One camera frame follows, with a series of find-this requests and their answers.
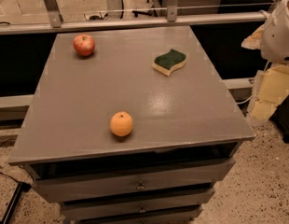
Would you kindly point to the green and yellow sponge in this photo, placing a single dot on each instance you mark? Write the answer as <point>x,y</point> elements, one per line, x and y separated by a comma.
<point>169,62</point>

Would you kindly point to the metal frame rail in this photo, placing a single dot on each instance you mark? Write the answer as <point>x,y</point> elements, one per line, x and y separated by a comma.
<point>57,16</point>

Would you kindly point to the grey drawer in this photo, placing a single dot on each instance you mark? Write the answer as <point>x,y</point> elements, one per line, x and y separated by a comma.
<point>149,217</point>
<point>136,203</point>
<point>95,186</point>

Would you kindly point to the orange fruit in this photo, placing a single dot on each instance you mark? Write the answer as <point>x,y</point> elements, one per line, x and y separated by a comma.
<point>121,124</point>

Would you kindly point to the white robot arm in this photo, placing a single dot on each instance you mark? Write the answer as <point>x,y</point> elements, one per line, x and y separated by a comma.
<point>272,39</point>

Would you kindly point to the grey drawer cabinet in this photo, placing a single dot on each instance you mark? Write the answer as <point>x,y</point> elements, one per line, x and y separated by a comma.
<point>189,116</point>

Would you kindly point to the top grey drawer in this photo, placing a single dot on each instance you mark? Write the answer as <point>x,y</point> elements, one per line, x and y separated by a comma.
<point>95,186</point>

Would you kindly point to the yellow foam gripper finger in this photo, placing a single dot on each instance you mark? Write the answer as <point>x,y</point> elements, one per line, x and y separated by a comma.
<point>270,90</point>

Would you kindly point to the bottom grey drawer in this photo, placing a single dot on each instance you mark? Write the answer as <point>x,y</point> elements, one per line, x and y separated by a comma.
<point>149,217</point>

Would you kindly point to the middle grey drawer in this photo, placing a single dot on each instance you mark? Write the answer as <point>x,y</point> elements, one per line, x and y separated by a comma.
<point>136,203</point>

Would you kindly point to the red apple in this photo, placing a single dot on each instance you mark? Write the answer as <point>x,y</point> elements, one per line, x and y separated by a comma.
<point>84,44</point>

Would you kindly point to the black floor bar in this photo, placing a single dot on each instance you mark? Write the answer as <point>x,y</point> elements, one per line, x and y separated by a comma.
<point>21,188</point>

